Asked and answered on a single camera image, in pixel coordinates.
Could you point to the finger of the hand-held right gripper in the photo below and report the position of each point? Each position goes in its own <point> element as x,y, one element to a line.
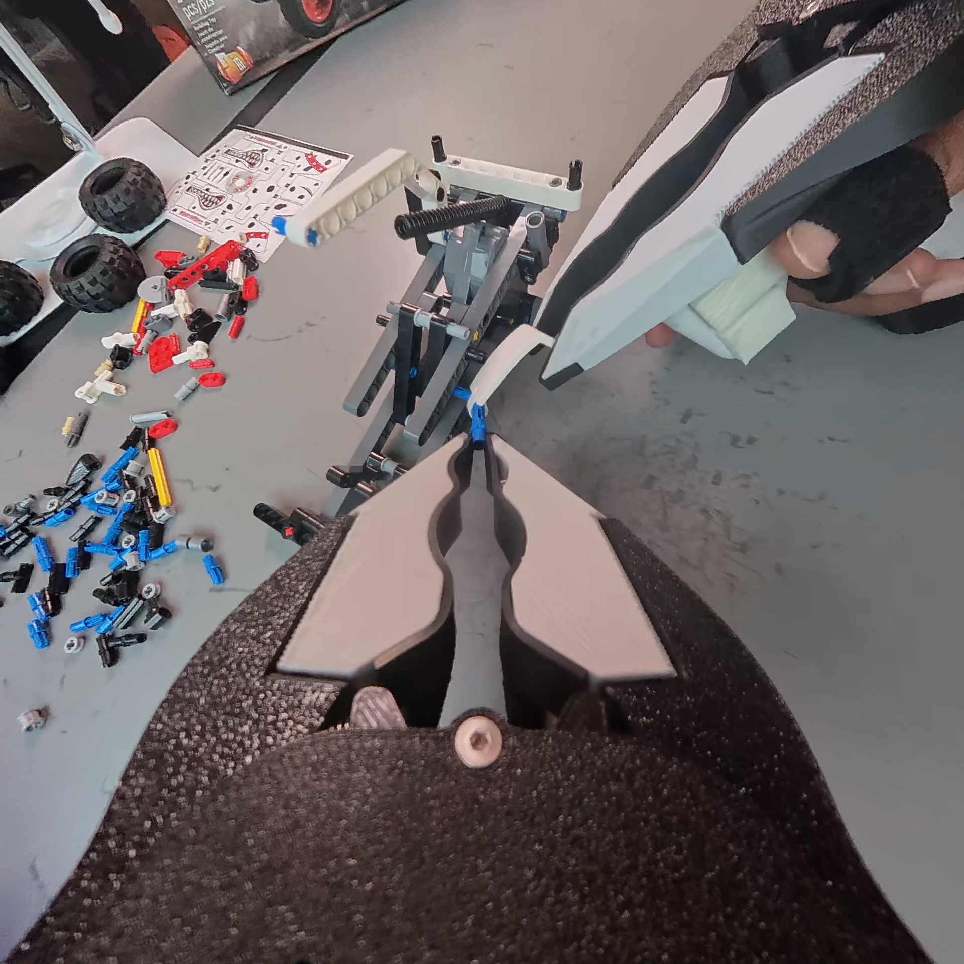
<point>648,286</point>
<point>670,128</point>

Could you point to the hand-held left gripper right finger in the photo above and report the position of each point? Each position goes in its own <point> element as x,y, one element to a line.
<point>587,595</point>

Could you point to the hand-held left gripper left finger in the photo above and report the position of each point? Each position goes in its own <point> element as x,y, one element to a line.
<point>369,595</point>

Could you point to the white curved toy panel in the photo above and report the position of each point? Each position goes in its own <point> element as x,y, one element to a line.
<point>504,361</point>

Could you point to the blue toy pin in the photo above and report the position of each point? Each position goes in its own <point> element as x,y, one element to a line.
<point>477,433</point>

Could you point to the grey black toy chassis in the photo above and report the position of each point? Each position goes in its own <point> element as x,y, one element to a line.
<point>444,316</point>

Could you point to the grey desk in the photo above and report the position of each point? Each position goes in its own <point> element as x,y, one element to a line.
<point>753,489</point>

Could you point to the person's right hand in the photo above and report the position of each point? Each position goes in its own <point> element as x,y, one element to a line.
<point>919,282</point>

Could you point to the pile of blue black pins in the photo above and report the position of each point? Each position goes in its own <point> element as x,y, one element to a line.
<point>158,474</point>

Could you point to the pile of red white pieces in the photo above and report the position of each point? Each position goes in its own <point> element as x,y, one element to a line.
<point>162,352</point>

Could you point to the grey round toy bush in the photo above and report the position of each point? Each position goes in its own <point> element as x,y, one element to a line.
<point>32,719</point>

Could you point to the black toy set box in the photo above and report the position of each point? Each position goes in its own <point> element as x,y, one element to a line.
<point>301,38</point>

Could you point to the toy sticker sheet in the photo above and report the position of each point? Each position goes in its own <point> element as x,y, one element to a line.
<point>279,181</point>

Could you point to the black toy tyre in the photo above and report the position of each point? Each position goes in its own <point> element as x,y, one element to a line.
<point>94,290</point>
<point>19,297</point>
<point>124,207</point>

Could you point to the white book stand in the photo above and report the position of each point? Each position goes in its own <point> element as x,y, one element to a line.
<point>150,143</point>

